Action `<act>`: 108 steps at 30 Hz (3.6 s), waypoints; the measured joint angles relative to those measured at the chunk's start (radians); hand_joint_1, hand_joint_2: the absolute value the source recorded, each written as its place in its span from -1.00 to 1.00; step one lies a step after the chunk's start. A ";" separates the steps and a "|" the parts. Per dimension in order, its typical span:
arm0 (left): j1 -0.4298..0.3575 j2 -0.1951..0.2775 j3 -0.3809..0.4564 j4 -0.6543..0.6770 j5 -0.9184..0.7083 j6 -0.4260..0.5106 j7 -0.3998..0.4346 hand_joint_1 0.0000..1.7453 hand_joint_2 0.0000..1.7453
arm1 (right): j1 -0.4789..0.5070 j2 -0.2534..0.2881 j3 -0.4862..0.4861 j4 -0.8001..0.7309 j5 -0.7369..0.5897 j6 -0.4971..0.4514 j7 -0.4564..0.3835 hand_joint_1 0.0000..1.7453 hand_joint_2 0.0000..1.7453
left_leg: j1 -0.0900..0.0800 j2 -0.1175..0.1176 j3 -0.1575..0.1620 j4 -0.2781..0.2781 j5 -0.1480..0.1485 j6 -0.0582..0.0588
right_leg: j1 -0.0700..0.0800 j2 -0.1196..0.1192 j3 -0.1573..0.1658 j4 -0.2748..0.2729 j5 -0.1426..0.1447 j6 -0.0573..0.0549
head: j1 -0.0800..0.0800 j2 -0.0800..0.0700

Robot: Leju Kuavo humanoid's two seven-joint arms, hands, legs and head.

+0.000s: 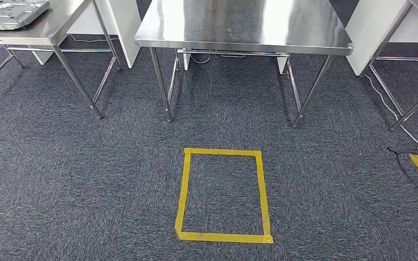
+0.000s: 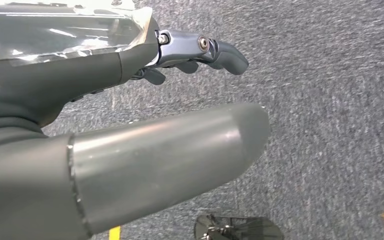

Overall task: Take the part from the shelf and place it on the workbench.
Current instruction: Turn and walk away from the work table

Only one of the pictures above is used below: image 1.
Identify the white partition board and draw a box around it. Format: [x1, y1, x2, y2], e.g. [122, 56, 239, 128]
[31, 13, 114, 66]
[389, 7, 418, 58]
[345, 0, 411, 76]
[97, 0, 142, 69]

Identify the white power cable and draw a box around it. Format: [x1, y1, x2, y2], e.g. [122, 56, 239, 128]
[68, 33, 120, 44]
[363, 73, 418, 147]

